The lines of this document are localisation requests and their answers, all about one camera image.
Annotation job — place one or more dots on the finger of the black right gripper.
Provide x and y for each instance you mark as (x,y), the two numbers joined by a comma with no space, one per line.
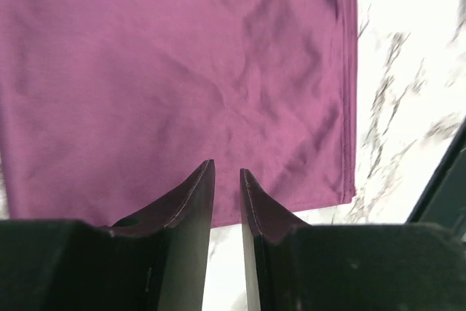
(443,199)

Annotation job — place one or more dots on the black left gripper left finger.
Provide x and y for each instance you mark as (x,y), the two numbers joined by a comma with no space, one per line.
(153,259)

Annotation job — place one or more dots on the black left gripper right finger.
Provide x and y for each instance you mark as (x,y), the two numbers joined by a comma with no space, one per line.
(293,265)

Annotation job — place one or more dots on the purple satin napkin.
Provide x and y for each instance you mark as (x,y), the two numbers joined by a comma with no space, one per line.
(108,104)

